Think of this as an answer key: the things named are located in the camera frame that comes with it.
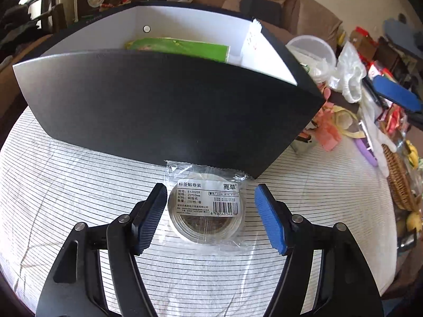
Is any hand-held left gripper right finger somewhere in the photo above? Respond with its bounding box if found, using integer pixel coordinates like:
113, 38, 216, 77
254, 183, 385, 317

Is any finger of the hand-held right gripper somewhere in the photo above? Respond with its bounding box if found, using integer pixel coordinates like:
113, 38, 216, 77
372, 74, 423, 129
383, 17, 420, 49

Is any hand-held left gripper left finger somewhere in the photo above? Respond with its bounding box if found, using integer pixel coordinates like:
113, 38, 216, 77
36, 183, 168, 317

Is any clear packed label roll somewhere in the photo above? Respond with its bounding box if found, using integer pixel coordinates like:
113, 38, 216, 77
164, 159, 249, 248

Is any black storage box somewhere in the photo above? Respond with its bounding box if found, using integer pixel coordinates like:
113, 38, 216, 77
12, 3, 323, 181

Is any green sushi kit packet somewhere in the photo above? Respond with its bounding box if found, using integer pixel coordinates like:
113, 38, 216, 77
125, 37, 231, 64

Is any red snack packet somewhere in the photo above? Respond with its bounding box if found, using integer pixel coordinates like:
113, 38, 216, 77
379, 105, 409, 137

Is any brown cardboard box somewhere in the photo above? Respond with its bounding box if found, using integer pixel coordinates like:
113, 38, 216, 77
350, 27, 376, 54

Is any white plastic bag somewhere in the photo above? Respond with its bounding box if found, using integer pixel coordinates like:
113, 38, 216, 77
328, 41, 368, 104

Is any banana bunch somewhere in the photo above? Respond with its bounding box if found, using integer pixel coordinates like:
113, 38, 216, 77
404, 139, 421, 168

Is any purple plastic tool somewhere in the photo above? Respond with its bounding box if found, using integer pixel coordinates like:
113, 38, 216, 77
355, 137, 379, 168

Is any pink gauze pouch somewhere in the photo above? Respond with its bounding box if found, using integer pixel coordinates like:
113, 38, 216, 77
315, 103, 343, 153

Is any wicker basket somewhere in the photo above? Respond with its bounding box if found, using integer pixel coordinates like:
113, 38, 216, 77
381, 143, 421, 212

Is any brown sofa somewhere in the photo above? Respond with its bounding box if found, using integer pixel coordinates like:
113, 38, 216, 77
175, 0, 343, 44

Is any white plastic tub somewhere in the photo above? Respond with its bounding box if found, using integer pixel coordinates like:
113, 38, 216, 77
286, 35, 337, 85

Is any yellow fruit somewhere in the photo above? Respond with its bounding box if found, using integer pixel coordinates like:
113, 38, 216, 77
407, 211, 423, 232

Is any dark grey fuzzy pillow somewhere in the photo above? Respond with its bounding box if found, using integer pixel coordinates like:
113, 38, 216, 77
239, 0, 285, 29

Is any dark wooden chair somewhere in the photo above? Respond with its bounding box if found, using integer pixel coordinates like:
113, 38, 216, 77
36, 3, 67, 38

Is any pile of clothes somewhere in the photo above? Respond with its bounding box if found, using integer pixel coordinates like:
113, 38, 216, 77
0, 3, 44, 54

